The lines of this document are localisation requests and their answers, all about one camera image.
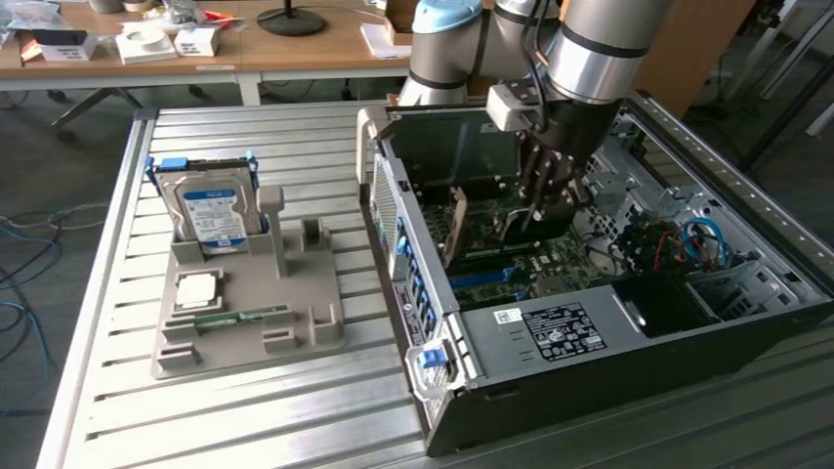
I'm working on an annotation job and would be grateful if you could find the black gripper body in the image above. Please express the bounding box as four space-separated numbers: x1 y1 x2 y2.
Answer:
527 97 621 162

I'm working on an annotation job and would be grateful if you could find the black graphics card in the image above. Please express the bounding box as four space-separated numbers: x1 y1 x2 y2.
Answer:
440 184 579 269

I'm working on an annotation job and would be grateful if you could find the green motherboard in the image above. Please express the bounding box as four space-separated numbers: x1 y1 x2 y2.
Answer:
416 180 621 309

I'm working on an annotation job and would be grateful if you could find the blue expansion slot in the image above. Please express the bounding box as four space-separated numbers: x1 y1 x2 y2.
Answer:
448 267 523 289

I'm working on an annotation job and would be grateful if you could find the wooden cabinet panel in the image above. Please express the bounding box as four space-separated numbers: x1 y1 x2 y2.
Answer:
635 0 757 118

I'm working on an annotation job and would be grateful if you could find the grey power supply unit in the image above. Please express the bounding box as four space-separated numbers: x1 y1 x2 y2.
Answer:
448 285 646 380

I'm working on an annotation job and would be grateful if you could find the metal disk bay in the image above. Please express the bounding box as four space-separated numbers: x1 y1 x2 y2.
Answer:
683 261 803 321

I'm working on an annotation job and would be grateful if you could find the white paper stack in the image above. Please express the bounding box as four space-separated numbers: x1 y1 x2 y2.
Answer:
360 22 414 60

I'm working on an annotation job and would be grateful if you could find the brown cardboard box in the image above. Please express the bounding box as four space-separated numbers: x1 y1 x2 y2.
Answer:
383 0 418 35

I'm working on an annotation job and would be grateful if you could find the black and grey PC case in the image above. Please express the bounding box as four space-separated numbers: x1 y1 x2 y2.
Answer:
355 89 834 459

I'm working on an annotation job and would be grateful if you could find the grey plastic parts rack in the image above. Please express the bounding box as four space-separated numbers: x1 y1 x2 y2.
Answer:
149 185 348 381

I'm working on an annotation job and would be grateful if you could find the wooden desk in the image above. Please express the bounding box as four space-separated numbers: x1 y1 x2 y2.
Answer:
0 0 428 107

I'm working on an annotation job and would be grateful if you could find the black round stand base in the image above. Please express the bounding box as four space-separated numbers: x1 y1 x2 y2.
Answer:
255 0 327 37

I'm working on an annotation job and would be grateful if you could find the hard disk in blue caddy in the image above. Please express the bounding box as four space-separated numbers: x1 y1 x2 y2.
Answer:
145 150 272 255

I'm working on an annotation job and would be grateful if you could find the silver CPU chip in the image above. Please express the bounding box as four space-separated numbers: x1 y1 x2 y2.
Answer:
173 274 227 310

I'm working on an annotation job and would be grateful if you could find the orange packet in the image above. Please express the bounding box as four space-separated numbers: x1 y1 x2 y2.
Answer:
204 9 247 30

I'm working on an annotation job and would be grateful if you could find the small white labelled box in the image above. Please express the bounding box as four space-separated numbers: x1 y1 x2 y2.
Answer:
173 27 220 58

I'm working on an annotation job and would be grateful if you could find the white box with round insert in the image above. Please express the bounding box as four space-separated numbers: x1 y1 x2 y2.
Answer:
115 23 179 65

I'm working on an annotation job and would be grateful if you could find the black and white open box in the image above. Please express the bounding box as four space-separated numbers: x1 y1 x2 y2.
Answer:
31 28 99 63

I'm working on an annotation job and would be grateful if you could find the clear plastic bag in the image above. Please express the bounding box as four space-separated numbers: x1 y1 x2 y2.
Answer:
0 0 71 30

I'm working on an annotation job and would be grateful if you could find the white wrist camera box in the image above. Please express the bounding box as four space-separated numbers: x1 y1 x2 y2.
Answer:
486 83 546 132

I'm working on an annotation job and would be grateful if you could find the black red yellow wire bundle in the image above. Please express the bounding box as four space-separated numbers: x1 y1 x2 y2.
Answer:
618 222 693 273

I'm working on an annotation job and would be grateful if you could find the blue SATA wire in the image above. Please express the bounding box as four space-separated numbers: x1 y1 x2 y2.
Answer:
681 217 731 270

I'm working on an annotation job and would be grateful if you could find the white desk frame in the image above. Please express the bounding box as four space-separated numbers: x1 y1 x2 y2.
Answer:
722 0 834 138

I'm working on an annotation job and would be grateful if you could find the grey floor cable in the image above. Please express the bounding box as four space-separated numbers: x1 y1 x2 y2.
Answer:
0 202 112 231

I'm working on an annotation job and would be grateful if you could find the blue floor cable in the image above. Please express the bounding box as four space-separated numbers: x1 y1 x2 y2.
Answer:
0 214 60 416

